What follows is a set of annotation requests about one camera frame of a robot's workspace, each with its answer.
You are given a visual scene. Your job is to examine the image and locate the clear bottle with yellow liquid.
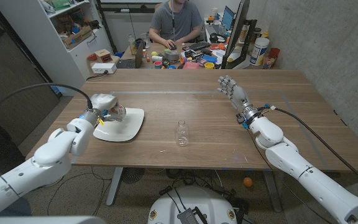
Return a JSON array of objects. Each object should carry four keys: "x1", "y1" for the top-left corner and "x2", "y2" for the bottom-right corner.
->
[{"x1": 127, "y1": 34, "x2": 138, "y2": 55}]

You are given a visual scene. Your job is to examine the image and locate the white robot torso panel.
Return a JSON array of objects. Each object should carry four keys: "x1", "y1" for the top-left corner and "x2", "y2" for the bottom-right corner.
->
[{"x1": 0, "y1": 216, "x2": 107, "y2": 224}]

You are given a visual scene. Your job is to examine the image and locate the grey tape table marking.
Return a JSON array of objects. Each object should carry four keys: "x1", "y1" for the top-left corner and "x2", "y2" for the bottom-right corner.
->
[{"x1": 71, "y1": 90, "x2": 329, "y2": 170}]

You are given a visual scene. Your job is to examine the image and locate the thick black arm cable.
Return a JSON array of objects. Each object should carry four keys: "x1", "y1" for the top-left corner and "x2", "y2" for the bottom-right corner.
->
[
  {"x1": 0, "y1": 82, "x2": 93, "y2": 122},
  {"x1": 261, "y1": 104, "x2": 358, "y2": 192}
]

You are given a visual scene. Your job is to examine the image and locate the small wooden box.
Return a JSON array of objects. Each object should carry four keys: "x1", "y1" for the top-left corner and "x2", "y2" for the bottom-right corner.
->
[{"x1": 94, "y1": 49, "x2": 113, "y2": 64}]

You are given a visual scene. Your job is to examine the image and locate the dark wooden door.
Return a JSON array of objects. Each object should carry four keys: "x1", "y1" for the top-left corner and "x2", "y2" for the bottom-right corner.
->
[{"x1": 0, "y1": 0, "x2": 62, "y2": 144}]

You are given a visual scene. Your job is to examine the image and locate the black headphones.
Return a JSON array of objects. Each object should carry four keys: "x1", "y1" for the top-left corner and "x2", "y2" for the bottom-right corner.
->
[{"x1": 209, "y1": 32, "x2": 228, "y2": 44}]

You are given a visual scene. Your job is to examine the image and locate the blue screen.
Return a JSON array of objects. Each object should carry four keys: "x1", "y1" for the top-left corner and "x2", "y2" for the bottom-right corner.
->
[{"x1": 221, "y1": 5, "x2": 236, "y2": 31}]

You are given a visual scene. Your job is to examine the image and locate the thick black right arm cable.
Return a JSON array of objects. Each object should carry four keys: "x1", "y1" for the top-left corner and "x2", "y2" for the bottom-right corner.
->
[{"x1": 261, "y1": 104, "x2": 358, "y2": 192}]

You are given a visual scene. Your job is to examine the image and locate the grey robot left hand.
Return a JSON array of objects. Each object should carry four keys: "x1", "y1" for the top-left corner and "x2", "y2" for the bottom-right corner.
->
[{"x1": 81, "y1": 93, "x2": 127, "y2": 125}]

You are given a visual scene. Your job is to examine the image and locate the clear glass jar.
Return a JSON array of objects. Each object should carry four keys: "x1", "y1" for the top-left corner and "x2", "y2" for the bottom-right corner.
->
[
  {"x1": 174, "y1": 119, "x2": 190, "y2": 147},
  {"x1": 140, "y1": 32, "x2": 151, "y2": 49}
]

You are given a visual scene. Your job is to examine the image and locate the white power box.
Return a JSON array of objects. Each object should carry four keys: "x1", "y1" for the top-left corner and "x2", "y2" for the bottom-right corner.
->
[{"x1": 91, "y1": 62, "x2": 117, "y2": 75}]

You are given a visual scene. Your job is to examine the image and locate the cardboard box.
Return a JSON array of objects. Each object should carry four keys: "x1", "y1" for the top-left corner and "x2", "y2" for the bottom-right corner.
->
[{"x1": 62, "y1": 25, "x2": 93, "y2": 50}]

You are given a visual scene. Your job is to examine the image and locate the white paper plate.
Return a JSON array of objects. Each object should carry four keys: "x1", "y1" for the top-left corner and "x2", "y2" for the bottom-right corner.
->
[{"x1": 93, "y1": 107, "x2": 145, "y2": 143}]

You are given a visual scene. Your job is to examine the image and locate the white plastic tub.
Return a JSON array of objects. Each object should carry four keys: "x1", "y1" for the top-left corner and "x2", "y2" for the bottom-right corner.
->
[{"x1": 249, "y1": 37, "x2": 270, "y2": 67}]

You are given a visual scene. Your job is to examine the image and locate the red cup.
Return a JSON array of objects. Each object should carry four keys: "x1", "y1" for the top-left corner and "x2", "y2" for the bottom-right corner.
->
[{"x1": 268, "y1": 47, "x2": 281, "y2": 60}]

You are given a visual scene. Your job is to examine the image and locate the grey table leg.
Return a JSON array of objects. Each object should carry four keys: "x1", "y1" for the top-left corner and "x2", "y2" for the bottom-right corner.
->
[
  {"x1": 106, "y1": 167, "x2": 124, "y2": 207},
  {"x1": 262, "y1": 170, "x2": 283, "y2": 213}
]

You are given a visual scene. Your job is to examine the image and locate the white shelf unit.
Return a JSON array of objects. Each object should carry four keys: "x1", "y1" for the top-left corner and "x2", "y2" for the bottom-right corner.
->
[{"x1": 0, "y1": 0, "x2": 114, "y2": 96}]

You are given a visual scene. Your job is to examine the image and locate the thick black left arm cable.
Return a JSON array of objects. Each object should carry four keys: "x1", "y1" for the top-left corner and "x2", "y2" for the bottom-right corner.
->
[{"x1": 0, "y1": 82, "x2": 93, "y2": 122}]

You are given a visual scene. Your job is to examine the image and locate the person in grey t-shirt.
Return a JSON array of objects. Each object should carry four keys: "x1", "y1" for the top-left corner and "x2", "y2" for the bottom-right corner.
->
[{"x1": 149, "y1": 0, "x2": 203, "y2": 49}]

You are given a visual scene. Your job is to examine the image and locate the cluttered wooden desk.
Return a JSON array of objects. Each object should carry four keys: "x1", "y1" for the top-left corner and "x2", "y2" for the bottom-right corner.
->
[{"x1": 119, "y1": 42, "x2": 229, "y2": 70}]

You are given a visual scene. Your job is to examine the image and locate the black laptop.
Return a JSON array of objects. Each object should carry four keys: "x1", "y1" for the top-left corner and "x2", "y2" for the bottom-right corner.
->
[{"x1": 116, "y1": 40, "x2": 145, "y2": 70}]

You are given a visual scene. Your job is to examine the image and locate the red white soup can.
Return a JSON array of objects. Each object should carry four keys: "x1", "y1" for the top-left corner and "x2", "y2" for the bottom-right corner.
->
[{"x1": 109, "y1": 104, "x2": 127, "y2": 123}]

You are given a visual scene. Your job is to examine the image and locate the black computer monitor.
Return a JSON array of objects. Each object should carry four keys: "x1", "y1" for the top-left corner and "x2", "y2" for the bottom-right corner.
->
[{"x1": 221, "y1": 0, "x2": 250, "y2": 70}]

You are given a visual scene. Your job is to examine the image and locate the black keyboard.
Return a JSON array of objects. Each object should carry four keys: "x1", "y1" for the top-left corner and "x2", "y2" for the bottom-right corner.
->
[{"x1": 188, "y1": 40, "x2": 211, "y2": 52}]

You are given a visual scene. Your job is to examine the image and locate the pink box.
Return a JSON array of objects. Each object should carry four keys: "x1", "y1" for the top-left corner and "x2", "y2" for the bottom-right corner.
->
[{"x1": 182, "y1": 61, "x2": 201, "y2": 70}]

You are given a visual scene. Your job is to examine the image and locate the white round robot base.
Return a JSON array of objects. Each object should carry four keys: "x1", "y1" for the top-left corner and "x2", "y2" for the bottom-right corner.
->
[{"x1": 147, "y1": 185, "x2": 238, "y2": 224}]

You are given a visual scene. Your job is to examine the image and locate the black round fan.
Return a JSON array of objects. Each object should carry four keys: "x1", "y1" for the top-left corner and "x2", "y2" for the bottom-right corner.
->
[{"x1": 121, "y1": 167, "x2": 145, "y2": 185}]

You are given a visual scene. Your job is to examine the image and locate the grey tape roll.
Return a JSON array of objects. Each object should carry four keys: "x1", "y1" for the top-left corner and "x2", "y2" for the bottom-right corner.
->
[{"x1": 163, "y1": 49, "x2": 180, "y2": 62}]

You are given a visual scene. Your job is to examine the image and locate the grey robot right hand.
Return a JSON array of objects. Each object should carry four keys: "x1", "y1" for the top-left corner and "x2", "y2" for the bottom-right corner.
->
[{"x1": 216, "y1": 75, "x2": 260, "y2": 125}]

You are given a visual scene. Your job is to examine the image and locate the thin white pole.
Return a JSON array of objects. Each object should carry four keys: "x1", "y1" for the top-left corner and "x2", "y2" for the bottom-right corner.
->
[{"x1": 171, "y1": 0, "x2": 177, "y2": 40}]

